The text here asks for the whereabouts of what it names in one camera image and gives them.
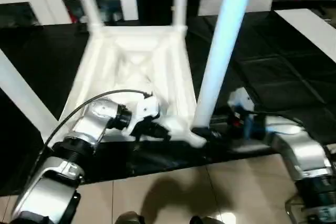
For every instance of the white table leg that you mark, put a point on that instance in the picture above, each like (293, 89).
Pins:
(21, 93)
(225, 37)
(179, 1)
(89, 1)

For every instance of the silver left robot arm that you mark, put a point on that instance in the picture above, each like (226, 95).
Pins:
(86, 127)

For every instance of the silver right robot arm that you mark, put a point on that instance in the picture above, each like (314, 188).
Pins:
(302, 150)

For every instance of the dark robot right foot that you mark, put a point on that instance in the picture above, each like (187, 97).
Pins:
(203, 221)

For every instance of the dark robot foot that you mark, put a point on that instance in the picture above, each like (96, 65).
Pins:
(130, 218)
(203, 221)

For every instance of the dark robot left foot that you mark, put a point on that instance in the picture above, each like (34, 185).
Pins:
(130, 218)

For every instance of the red packet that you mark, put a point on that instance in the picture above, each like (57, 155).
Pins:
(72, 15)

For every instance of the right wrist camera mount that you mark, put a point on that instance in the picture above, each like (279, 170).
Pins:
(241, 100)

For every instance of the grey metal floor bracket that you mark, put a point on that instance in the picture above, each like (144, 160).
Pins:
(291, 211)

